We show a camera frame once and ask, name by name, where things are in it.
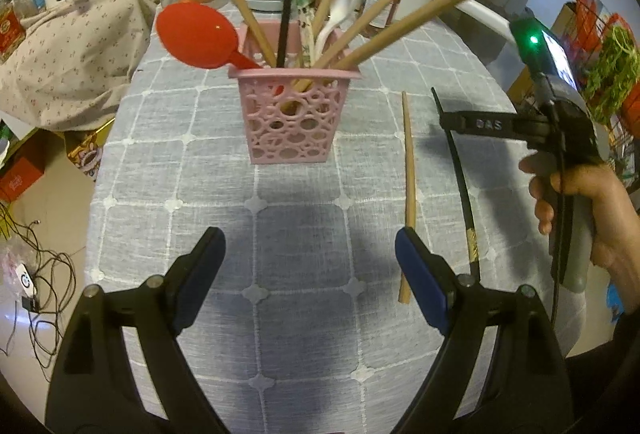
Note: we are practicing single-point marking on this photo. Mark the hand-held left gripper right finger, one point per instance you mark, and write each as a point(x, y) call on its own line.
point(420, 279)

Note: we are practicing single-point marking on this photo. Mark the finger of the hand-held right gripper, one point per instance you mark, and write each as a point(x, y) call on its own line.
point(452, 122)

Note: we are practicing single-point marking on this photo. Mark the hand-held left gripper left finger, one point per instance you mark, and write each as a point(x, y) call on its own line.
point(200, 274)

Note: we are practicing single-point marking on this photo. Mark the pink perforated plastic basket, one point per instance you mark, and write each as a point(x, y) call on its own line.
point(300, 134)

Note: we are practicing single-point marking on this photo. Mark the red plastic spoon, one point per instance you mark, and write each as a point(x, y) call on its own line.
point(195, 34)

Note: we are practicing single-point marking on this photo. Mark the person's right hand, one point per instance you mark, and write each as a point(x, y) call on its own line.
point(615, 214)

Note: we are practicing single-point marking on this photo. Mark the green leafy bundle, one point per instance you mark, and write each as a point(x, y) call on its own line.
point(615, 64)

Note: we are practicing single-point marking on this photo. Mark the grey checked tablecloth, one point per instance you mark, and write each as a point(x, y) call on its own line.
point(300, 239)

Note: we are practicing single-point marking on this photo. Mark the orange plastic bag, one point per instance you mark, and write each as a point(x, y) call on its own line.
point(587, 4)

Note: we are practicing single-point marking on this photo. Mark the printed cardboard box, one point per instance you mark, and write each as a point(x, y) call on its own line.
point(87, 157)

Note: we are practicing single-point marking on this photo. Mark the red box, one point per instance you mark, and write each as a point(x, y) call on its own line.
point(20, 179)

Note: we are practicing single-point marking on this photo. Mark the floral tablecloth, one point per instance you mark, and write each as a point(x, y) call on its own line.
point(75, 64)

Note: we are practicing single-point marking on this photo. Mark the red label jar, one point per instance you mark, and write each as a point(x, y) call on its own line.
point(10, 32)

